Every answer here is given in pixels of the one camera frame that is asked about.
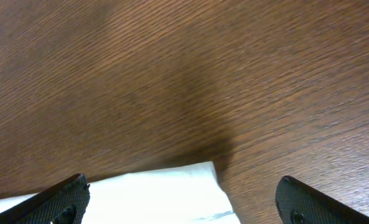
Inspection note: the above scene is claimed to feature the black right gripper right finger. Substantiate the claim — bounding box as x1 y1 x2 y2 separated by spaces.
275 175 369 224

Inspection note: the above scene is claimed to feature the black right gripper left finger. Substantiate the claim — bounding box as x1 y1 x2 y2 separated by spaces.
0 174 90 224

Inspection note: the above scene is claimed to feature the white t-shirt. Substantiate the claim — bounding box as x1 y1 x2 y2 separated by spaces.
0 162 240 224

